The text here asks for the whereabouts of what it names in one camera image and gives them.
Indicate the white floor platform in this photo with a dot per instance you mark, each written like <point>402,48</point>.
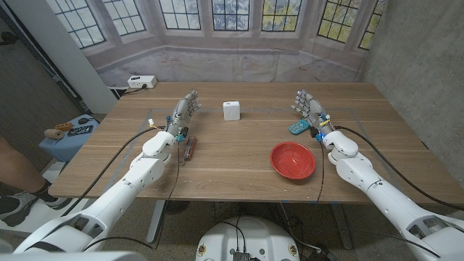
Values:
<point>43,219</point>

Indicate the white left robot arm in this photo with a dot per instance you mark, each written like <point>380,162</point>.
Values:
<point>119,195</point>

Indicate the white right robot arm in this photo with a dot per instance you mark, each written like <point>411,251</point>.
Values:
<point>391,206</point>

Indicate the person's bare leg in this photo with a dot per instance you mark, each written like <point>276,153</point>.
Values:
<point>18,166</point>

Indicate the white power strip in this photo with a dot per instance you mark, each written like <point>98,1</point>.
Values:
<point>142,82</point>

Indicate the white cube charger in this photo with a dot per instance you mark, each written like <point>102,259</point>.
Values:
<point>231,111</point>

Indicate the grey black sneaker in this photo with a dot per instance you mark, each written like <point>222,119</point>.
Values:
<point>54,203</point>
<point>14,208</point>

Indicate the red bowl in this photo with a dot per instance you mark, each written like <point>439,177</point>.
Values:
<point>292,160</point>

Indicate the black round floor fan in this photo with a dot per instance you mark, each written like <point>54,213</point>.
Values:
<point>177,206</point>

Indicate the black remote control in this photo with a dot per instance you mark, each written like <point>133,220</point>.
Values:
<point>80,130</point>

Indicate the brown twine roll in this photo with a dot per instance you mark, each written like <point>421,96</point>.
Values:
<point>53,134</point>

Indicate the teal mobile phone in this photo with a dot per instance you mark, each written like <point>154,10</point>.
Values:
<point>298,127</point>

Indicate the red-brown folding multitool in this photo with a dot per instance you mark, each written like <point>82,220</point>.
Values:
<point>190,148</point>

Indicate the small black mouse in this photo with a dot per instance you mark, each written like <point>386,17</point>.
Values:
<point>83,120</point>

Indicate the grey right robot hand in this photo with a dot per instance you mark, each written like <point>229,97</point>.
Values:
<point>313,110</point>

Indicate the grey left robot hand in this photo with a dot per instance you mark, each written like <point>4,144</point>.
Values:
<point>181,114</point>

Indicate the orange brick block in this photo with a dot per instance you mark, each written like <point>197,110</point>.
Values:
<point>64,126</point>

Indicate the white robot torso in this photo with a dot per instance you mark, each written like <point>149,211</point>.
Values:
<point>248,235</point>

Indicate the blue stool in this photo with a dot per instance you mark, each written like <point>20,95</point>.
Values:
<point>59,146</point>

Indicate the printed window backdrop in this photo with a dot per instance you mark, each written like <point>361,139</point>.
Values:
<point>232,54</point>

